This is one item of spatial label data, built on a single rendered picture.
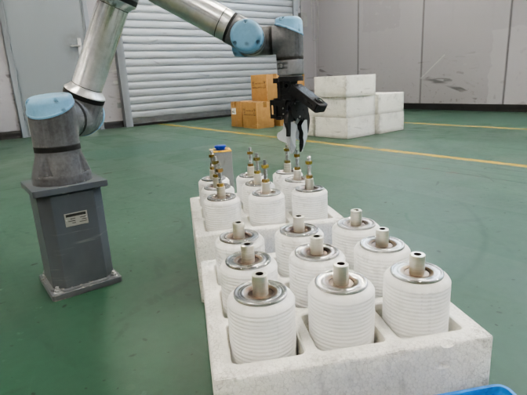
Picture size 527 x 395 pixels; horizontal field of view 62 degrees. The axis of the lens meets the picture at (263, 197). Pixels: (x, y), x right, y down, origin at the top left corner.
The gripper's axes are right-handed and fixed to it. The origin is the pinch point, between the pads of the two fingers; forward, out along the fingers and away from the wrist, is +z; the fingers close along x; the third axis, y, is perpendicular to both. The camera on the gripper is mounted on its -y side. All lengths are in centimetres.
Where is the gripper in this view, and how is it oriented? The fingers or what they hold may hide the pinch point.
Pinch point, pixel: (298, 148)
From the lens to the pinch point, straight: 126.5
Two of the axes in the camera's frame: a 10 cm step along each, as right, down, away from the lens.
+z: 0.5, 9.6, 2.6
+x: -6.9, 2.2, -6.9
